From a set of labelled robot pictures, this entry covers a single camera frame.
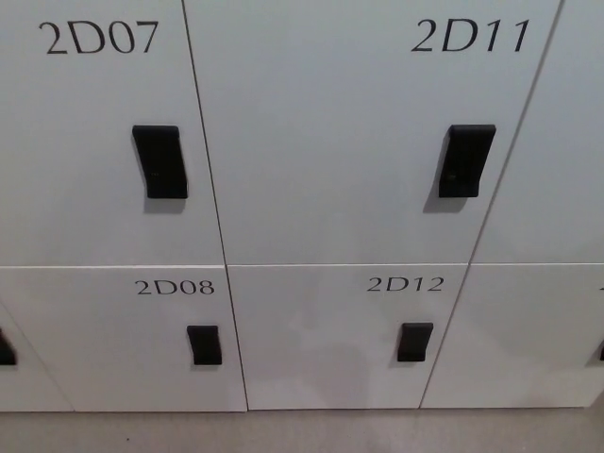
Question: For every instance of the white locker door 2D11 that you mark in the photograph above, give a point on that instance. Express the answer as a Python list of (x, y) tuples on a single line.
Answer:
[(330, 141)]

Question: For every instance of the white locker door 2D12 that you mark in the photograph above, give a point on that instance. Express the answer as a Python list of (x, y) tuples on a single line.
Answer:
[(307, 340)]

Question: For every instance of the white locker door 2D08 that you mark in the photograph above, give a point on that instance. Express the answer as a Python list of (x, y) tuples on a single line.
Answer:
[(118, 354)]

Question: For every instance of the small white locker door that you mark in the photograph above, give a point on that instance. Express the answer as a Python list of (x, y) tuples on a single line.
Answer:
[(28, 389), (519, 340)]

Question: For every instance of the white locker door 2D07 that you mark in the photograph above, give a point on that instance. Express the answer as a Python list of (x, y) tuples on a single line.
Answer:
[(71, 141)]

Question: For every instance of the tall white locker door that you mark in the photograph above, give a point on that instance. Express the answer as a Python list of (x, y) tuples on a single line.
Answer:
[(557, 165)]

